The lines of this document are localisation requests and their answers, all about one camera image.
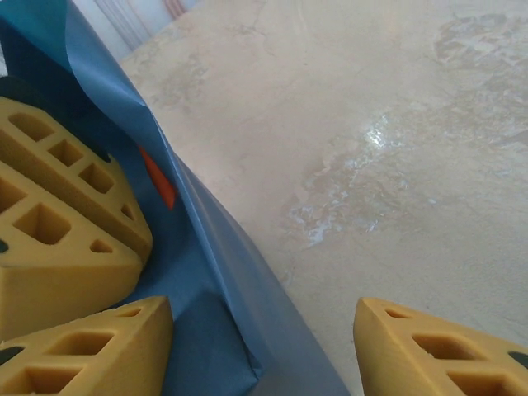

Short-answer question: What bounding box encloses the orange gift box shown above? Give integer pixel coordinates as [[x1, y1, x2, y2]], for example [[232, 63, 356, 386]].
[[137, 144, 180, 210]]

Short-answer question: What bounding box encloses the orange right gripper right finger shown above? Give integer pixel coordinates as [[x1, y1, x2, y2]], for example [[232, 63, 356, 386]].
[[353, 296, 528, 396]]

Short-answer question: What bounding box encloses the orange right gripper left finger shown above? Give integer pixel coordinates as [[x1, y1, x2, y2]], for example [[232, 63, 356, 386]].
[[0, 295, 175, 396]]

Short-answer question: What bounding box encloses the blue cloth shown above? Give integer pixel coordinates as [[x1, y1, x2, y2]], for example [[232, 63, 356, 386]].
[[0, 0, 352, 396]]

